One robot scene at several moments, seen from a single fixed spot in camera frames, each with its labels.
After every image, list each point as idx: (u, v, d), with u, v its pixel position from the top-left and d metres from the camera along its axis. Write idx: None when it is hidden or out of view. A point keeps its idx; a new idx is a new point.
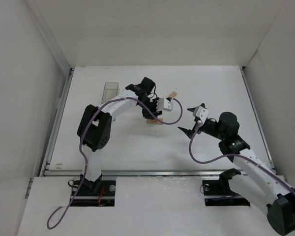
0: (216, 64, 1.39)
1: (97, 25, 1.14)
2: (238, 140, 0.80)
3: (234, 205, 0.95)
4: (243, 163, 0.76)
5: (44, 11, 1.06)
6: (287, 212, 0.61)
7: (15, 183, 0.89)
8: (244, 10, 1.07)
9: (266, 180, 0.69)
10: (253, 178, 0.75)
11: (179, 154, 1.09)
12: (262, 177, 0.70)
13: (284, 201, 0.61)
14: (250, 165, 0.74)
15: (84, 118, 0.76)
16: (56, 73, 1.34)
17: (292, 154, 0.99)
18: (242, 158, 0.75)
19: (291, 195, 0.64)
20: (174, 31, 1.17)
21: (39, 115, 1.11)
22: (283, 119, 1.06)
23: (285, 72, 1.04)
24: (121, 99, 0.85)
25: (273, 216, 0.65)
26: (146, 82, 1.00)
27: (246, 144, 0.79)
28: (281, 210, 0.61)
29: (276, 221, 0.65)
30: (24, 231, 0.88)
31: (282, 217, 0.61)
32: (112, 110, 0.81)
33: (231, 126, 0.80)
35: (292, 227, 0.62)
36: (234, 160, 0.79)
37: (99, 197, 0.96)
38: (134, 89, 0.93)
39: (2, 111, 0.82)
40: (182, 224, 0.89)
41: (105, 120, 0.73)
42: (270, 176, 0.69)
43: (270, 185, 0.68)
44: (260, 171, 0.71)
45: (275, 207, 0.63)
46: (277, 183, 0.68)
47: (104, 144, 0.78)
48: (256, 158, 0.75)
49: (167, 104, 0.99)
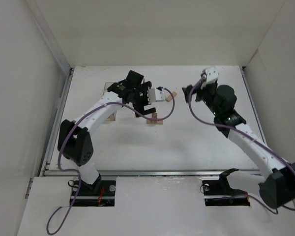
0: (216, 64, 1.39)
1: (98, 25, 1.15)
2: (234, 115, 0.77)
3: (234, 205, 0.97)
4: (239, 137, 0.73)
5: (44, 11, 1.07)
6: (280, 186, 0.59)
7: (15, 183, 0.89)
8: (244, 9, 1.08)
9: (261, 155, 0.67)
10: (249, 154, 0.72)
11: (178, 154, 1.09)
12: (258, 151, 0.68)
13: (280, 175, 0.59)
14: (246, 139, 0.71)
15: (61, 134, 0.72)
16: (56, 73, 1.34)
17: (292, 154, 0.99)
18: (238, 132, 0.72)
19: (286, 170, 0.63)
20: (174, 31, 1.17)
21: (39, 115, 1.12)
22: (283, 120, 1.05)
23: (285, 72, 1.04)
24: (101, 106, 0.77)
25: (266, 191, 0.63)
26: (132, 77, 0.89)
27: (242, 119, 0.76)
28: (276, 184, 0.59)
29: (268, 195, 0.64)
30: (24, 231, 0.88)
31: (276, 191, 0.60)
32: (91, 124, 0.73)
33: (227, 100, 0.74)
35: (283, 201, 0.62)
36: (229, 133, 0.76)
37: (99, 197, 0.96)
38: (118, 90, 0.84)
39: (2, 111, 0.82)
40: (182, 224, 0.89)
41: (83, 138, 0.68)
42: (267, 151, 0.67)
43: (265, 160, 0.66)
44: (255, 146, 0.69)
45: (269, 181, 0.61)
46: (273, 158, 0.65)
47: (88, 159, 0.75)
48: (252, 133, 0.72)
49: (161, 95, 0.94)
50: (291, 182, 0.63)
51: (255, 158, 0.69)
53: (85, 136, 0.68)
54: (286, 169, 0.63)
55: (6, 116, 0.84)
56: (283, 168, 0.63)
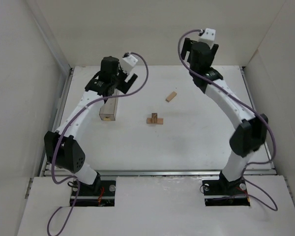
0: (216, 64, 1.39)
1: (98, 26, 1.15)
2: (212, 72, 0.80)
3: (234, 205, 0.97)
4: (215, 92, 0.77)
5: (44, 11, 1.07)
6: (247, 134, 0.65)
7: (15, 183, 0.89)
8: (244, 9, 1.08)
9: (233, 107, 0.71)
10: (222, 108, 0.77)
11: (178, 153, 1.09)
12: (231, 104, 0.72)
13: (248, 125, 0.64)
14: (221, 94, 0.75)
15: (46, 147, 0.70)
16: (56, 73, 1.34)
17: (292, 154, 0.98)
18: (215, 87, 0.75)
19: (254, 121, 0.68)
20: (173, 31, 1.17)
21: (39, 115, 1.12)
22: (283, 120, 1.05)
23: (285, 71, 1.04)
24: (82, 109, 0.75)
25: (234, 139, 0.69)
26: (106, 66, 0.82)
27: (219, 75, 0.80)
28: (243, 132, 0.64)
29: (236, 144, 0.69)
30: (24, 231, 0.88)
31: (243, 139, 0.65)
32: (75, 130, 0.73)
33: (203, 53, 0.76)
35: (249, 148, 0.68)
36: (206, 89, 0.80)
37: (99, 197, 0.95)
38: (96, 87, 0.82)
39: (2, 111, 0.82)
40: (182, 224, 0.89)
41: (71, 147, 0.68)
42: (238, 103, 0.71)
43: (236, 112, 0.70)
44: (229, 100, 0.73)
45: (238, 131, 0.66)
46: (243, 110, 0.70)
47: (81, 163, 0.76)
48: (227, 88, 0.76)
49: (132, 60, 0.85)
50: (258, 132, 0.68)
51: (228, 110, 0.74)
53: (73, 145, 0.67)
54: (254, 120, 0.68)
55: (6, 116, 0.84)
56: (251, 119, 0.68)
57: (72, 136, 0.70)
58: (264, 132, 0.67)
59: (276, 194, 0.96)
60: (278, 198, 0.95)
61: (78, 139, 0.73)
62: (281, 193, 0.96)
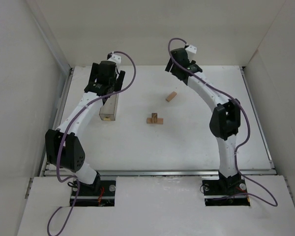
0: (216, 64, 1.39)
1: (98, 25, 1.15)
2: (192, 66, 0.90)
3: (234, 205, 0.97)
4: (195, 83, 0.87)
5: (44, 11, 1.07)
6: (222, 117, 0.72)
7: (15, 183, 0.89)
8: (244, 9, 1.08)
9: (210, 94, 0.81)
10: (202, 96, 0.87)
11: (178, 153, 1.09)
12: (209, 92, 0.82)
13: (221, 108, 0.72)
14: (200, 84, 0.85)
15: (48, 146, 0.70)
16: (56, 73, 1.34)
17: (292, 153, 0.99)
18: (194, 77, 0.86)
19: (229, 105, 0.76)
20: (174, 31, 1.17)
21: (39, 115, 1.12)
22: (283, 119, 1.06)
23: (284, 71, 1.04)
24: (82, 108, 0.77)
25: (213, 123, 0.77)
26: (103, 69, 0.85)
27: (199, 69, 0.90)
28: (219, 115, 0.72)
29: (215, 127, 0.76)
30: (24, 231, 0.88)
31: (219, 121, 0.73)
32: (76, 128, 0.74)
33: (179, 53, 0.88)
35: (226, 131, 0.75)
36: (188, 81, 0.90)
37: (99, 197, 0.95)
38: (95, 89, 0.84)
39: (2, 110, 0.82)
40: (182, 224, 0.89)
41: (72, 144, 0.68)
42: (215, 91, 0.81)
43: (213, 98, 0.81)
44: (207, 88, 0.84)
45: (214, 114, 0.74)
46: (219, 96, 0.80)
47: (81, 162, 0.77)
48: (206, 79, 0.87)
49: (116, 58, 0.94)
50: (233, 115, 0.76)
51: (208, 98, 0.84)
53: (74, 141, 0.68)
54: (228, 105, 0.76)
55: (6, 116, 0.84)
56: (226, 104, 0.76)
57: (73, 133, 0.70)
58: (238, 115, 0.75)
59: (276, 194, 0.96)
60: (279, 198, 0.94)
61: (79, 137, 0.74)
62: (282, 193, 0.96)
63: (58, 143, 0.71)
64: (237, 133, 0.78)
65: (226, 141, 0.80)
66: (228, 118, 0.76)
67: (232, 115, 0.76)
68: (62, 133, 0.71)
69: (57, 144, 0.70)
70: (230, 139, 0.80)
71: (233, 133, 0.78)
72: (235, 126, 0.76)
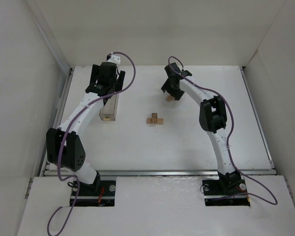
0: (216, 64, 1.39)
1: (98, 25, 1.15)
2: (184, 71, 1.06)
3: (234, 205, 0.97)
4: (185, 85, 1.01)
5: (44, 11, 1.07)
6: (208, 111, 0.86)
7: (15, 182, 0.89)
8: (244, 9, 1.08)
9: (198, 92, 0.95)
10: (192, 96, 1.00)
11: (178, 153, 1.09)
12: (196, 91, 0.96)
13: (207, 103, 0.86)
14: (189, 85, 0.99)
15: (48, 147, 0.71)
16: (56, 73, 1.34)
17: (292, 153, 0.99)
18: (185, 80, 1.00)
19: (214, 101, 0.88)
20: (173, 31, 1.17)
21: (39, 115, 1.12)
22: (283, 119, 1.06)
23: (284, 71, 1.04)
24: (83, 108, 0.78)
25: (202, 118, 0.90)
26: (103, 70, 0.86)
27: (189, 73, 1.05)
28: (205, 109, 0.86)
29: (204, 121, 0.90)
30: (24, 231, 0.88)
31: (206, 115, 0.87)
32: (77, 127, 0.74)
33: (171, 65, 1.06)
35: (213, 123, 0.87)
36: (180, 84, 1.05)
37: (99, 197, 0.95)
38: (96, 90, 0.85)
39: (2, 110, 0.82)
40: (182, 224, 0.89)
41: (73, 142, 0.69)
42: (201, 89, 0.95)
43: (200, 96, 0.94)
44: (195, 88, 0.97)
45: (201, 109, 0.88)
46: (205, 94, 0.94)
47: (81, 162, 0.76)
48: (195, 80, 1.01)
49: (115, 58, 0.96)
50: (219, 110, 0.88)
51: (196, 97, 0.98)
53: (75, 139, 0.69)
54: (214, 101, 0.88)
55: (6, 116, 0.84)
56: (213, 100, 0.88)
57: (74, 132, 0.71)
58: (223, 108, 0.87)
59: (276, 194, 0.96)
60: (278, 198, 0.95)
61: (80, 136, 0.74)
62: (281, 193, 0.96)
63: (59, 143, 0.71)
64: (224, 125, 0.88)
65: (216, 134, 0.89)
66: (215, 113, 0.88)
67: (219, 109, 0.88)
68: (63, 133, 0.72)
69: (58, 144, 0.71)
70: (220, 132, 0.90)
71: (222, 126, 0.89)
72: (221, 120, 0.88)
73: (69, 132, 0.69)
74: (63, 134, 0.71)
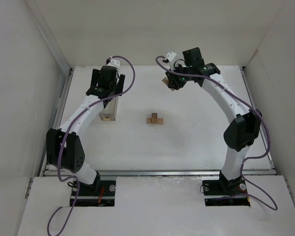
0: (215, 64, 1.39)
1: (97, 25, 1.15)
2: (209, 65, 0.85)
3: (234, 205, 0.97)
4: (211, 87, 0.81)
5: (44, 11, 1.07)
6: (241, 129, 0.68)
7: (16, 183, 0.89)
8: (244, 9, 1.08)
9: (229, 101, 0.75)
10: (219, 101, 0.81)
11: (177, 154, 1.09)
12: (227, 99, 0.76)
13: (242, 120, 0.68)
14: (217, 88, 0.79)
15: (49, 146, 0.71)
16: (56, 73, 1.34)
17: (292, 154, 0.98)
18: (212, 81, 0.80)
19: (248, 116, 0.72)
20: (173, 30, 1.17)
21: (39, 115, 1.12)
22: (283, 120, 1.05)
23: (285, 71, 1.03)
24: (84, 109, 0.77)
25: (228, 132, 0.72)
26: (104, 73, 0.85)
27: (216, 69, 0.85)
28: (237, 127, 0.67)
29: (231, 138, 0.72)
30: (24, 231, 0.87)
31: (237, 133, 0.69)
32: (78, 128, 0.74)
33: (191, 51, 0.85)
35: (241, 141, 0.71)
36: (203, 83, 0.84)
37: (99, 197, 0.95)
38: (98, 92, 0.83)
39: (2, 110, 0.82)
40: (182, 224, 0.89)
41: (73, 144, 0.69)
42: (234, 98, 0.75)
43: (231, 107, 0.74)
44: (225, 94, 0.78)
45: (232, 124, 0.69)
46: (238, 105, 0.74)
47: (81, 163, 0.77)
48: (224, 83, 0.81)
49: (115, 62, 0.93)
50: (251, 127, 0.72)
51: (224, 104, 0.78)
53: (75, 140, 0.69)
54: (248, 115, 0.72)
55: (6, 116, 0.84)
56: (246, 115, 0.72)
57: (74, 133, 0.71)
58: (257, 126, 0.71)
59: (276, 194, 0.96)
60: (278, 198, 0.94)
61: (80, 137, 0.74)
62: (281, 193, 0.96)
63: (59, 143, 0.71)
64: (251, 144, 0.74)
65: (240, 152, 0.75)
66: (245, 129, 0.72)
67: (251, 126, 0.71)
68: (63, 134, 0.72)
69: (58, 143, 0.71)
70: (243, 151, 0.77)
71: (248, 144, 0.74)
72: (251, 139, 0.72)
73: (68, 133, 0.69)
74: (63, 135, 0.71)
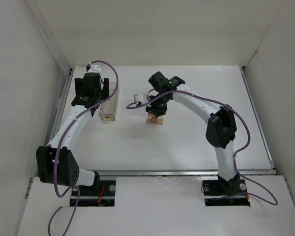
0: (216, 64, 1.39)
1: (98, 25, 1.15)
2: (174, 79, 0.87)
3: (234, 205, 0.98)
4: (181, 97, 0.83)
5: (44, 11, 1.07)
6: (219, 126, 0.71)
7: (15, 183, 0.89)
8: (244, 9, 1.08)
9: (201, 105, 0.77)
10: (191, 108, 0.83)
11: (177, 154, 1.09)
12: (198, 103, 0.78)
13: (216, 118, 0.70)
14: (186, 97, 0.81)
15: (40, 165, 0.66)
16: (56, 73, 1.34)
17: (292, 154, 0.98)
18: (179, 92, 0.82)
19: (221, 113, 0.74)
20: (173, 30, 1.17)
21: (39, 115, 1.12)
22: (283, 120, 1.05)
23: (285, 71, 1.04)
24: (72, 122, 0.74)
25: (210, 133, 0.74)
26: (88, 81, 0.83)
27: (181, 81, 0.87)
28: (215, 126, 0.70)
29: (213, 137, 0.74)
30: (24, 231, 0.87)
31: (217, 132, 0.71)
32: (69, 141, 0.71)
33: (155, 76, 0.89)
35: (224, 138, 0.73)
36: (173, 96, 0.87)
37: (99, 197, 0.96)
38: (82, 102, 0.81)
39: (2, 110, 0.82)
40: (182, 224, 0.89)
41: (66, 161, 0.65)
42: (204, 100, 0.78)
43: (204, 109, 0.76)
44: (195, 99, 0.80)
45: (210, 125, 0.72)
46: (209, 105, 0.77)
47: (76, 177, 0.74)
48: (191, 90, 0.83)
49: (95, 68, 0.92)
50: (227, 122, 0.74)
51: (197, 109, 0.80)
53: (68, 155, 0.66)
54: (221, 112, 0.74)
55: (5, 116, 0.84)
56: (219, 112, 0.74)
57: (66, 148, 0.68)
58: (232, 119, 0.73)
59: (276, 194, 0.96)
60: (278, 198, 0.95)
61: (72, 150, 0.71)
62: (281, 193, 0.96)
63: (50, 160, 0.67)
64: (234, 138, 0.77)
65: (225, 148, 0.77)
66: (223, 126, 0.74)
67: (226, 121, 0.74)
68: (54, 150, 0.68)
69: (49, 161, 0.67)
70: (229, 146, 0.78)
71: (231, 138, 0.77)
72: (232, 132, 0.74)
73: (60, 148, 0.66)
74: (54, 152, 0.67)
